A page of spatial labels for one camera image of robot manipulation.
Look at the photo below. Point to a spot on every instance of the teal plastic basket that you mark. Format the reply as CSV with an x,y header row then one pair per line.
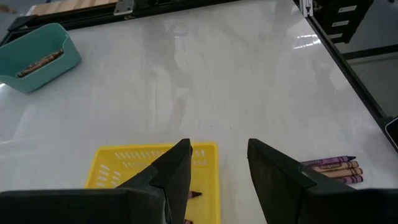
x,y
46,76

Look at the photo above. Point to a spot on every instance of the yellow plastic basket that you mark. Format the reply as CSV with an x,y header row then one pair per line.
x,y
124,161

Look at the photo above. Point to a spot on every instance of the brown crayon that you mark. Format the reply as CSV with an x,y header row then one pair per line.
x,y
335,167
40,63
345,173

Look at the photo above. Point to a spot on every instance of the silver metal bracket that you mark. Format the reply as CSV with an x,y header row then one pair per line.
x,y
307,7
124,7

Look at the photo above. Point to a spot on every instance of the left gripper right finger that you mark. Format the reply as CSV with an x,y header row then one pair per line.
x,y
273,180

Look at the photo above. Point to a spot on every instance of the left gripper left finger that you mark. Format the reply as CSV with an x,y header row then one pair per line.
x,y
177,174

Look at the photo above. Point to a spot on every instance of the black drawer cabinet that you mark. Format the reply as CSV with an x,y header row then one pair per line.
x,y
357,18

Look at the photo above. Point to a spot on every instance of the black device white rim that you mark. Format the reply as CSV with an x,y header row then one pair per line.
x,y
394,133

